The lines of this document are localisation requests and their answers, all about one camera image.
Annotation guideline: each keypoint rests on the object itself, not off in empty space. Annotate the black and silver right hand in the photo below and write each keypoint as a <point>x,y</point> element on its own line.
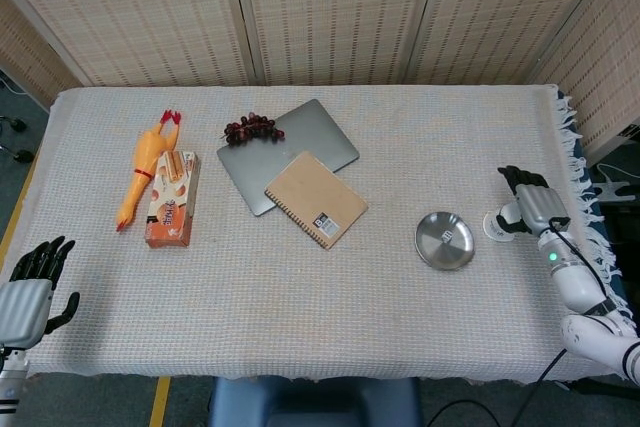
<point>542,207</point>

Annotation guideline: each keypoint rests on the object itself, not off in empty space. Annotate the black and silver left hand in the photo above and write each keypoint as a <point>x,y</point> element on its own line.
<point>22,307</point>

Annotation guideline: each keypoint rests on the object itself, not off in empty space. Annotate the white paper cup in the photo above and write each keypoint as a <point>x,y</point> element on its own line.
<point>491,228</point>

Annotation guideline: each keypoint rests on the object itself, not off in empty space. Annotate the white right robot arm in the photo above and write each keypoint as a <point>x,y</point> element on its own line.
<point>575,282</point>

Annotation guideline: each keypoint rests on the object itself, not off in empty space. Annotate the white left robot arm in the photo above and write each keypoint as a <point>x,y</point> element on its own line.
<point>10,387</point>

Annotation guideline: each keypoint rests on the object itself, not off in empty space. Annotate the small steel plate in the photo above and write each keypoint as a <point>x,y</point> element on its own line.
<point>432,252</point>

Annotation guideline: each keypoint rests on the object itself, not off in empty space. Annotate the black chair caster base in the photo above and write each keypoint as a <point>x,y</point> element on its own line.
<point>20,153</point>

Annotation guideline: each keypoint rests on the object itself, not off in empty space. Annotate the orange biscuit box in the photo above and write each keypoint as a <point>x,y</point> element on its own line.
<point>170,207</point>

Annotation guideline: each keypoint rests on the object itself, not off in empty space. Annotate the yellow rubber chicken toy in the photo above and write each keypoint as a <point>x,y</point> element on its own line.
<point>145,152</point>

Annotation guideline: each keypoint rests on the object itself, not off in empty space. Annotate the brown spiral notebook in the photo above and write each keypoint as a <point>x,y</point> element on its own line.
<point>315,197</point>

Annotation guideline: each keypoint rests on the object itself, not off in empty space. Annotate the grey closed laptop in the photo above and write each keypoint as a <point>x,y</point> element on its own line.
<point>300,137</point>

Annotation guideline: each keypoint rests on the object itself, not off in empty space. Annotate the white woven tablecloth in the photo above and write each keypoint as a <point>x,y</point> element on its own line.
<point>300,307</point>

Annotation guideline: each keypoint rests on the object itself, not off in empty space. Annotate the dark red grape bunch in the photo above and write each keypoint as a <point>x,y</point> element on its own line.
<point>247,129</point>

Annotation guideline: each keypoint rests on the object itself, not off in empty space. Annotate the beige woven folding screen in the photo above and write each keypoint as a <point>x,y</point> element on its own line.
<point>330,12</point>

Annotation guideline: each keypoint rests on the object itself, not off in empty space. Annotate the blue padded seat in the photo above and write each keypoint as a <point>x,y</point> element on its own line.
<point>315,402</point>

